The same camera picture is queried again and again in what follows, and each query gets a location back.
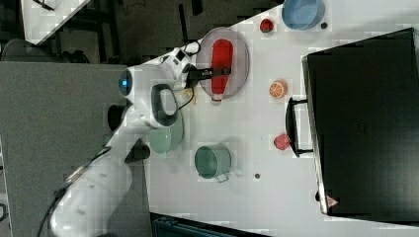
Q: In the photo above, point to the red plush ketchup bottle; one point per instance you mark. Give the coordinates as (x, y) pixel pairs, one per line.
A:
(222, 53)

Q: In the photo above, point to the black toaster oven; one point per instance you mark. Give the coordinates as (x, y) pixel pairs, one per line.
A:
(362, 104)

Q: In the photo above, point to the green perforated colander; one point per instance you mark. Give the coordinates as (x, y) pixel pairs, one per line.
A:
(168, 138)

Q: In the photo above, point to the plush orange slice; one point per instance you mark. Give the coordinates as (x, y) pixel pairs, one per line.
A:
(278, 89)

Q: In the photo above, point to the plush red strawberry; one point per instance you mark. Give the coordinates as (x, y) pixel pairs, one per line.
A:
(282, 142)

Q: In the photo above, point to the green metal cup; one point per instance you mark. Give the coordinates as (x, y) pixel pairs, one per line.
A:
(213, 162)

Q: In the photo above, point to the blue bowl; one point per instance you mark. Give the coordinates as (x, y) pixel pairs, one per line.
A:
(302, 15)

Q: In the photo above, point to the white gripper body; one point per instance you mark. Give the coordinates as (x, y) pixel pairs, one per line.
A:
(178, 65)

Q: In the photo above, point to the grey round plate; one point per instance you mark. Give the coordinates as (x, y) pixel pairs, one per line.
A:
(240, 61)

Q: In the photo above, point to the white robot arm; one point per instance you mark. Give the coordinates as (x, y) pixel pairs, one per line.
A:
(92, 193)

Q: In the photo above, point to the plush peeled banana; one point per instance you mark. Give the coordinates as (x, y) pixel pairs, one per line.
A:
(188, 95)

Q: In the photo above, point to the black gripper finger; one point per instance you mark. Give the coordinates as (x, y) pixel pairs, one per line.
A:
(215, 71)

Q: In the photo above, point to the small dark red strawberry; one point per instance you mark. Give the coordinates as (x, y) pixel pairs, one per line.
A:
(266, 26)

